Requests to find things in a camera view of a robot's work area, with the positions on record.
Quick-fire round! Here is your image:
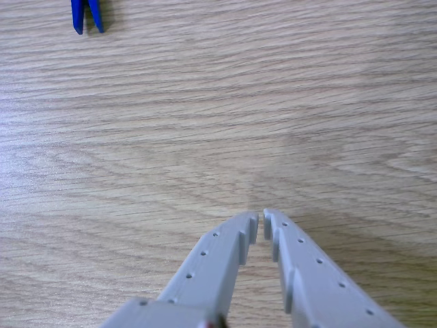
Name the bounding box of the blue clothes peg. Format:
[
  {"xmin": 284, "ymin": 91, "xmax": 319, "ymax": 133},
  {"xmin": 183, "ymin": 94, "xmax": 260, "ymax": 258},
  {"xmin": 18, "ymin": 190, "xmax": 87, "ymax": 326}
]
[{"xmin": 70, "ymin": 0, "xmax": 105, "ymax": 36}]

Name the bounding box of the red and black cable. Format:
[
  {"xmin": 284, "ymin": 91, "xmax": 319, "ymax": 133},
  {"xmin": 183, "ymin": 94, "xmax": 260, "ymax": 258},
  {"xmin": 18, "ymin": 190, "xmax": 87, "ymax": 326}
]
[{"xmin": 203, "ymin": 316, "xmax": 229, "ymax": 328}]

